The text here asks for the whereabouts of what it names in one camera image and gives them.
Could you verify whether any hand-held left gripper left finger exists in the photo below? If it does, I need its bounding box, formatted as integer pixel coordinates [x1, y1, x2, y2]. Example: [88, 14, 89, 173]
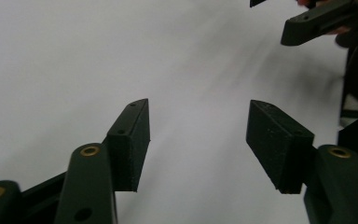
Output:
[106, 98, 151, 193]

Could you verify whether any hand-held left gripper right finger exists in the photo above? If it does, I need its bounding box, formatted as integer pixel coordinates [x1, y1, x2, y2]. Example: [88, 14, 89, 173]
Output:
[245, 99, 316, 195]

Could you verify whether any white paper sheet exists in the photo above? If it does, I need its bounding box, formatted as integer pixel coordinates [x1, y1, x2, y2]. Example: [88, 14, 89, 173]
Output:
[0, 0, 358, 224]

